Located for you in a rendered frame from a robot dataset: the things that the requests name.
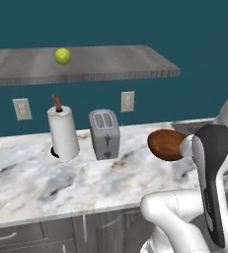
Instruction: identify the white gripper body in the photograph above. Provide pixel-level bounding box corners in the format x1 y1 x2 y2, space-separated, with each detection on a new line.
179 133 195 159

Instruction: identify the brown wooden bowl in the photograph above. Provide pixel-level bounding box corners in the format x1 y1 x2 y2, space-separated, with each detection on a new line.
147 128 188 162

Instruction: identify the silver toaster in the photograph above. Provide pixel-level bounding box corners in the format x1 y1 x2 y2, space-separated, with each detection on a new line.
88 109 121 161

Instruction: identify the white paper towel roll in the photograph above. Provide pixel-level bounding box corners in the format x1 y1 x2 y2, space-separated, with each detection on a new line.
46 105 81 163

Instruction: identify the paper towel holder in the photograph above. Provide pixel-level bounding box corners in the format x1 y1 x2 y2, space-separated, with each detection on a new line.
49 94 64 159

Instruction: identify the green round fruit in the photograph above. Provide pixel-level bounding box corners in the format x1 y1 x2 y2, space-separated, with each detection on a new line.
54 47 72 66

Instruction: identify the grey drawer front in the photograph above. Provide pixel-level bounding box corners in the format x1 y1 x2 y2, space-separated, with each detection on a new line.
0 220 76 247

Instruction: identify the white wall outlet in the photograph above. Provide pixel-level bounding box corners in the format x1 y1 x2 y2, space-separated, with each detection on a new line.
12 97 33 122
120 90 136 114

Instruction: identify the grey wooden wall shelf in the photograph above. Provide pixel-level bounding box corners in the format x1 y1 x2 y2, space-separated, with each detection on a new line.
0 44 182 88

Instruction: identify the silver drawer handle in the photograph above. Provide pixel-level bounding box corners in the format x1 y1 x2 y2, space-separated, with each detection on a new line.
0 232 18 243

